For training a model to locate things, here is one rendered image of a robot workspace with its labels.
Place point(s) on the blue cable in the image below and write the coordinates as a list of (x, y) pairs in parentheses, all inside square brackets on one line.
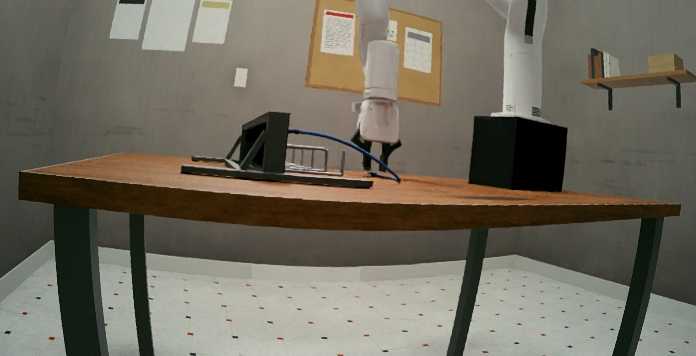
[(295, 131)]

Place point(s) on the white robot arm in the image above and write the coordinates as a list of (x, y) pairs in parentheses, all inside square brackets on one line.
[(522, 54)]

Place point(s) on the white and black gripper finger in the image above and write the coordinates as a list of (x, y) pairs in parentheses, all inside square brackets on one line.
[(386, 151), (366, 145)]

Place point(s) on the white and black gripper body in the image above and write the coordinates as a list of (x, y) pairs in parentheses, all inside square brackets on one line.
[(378, 121)]

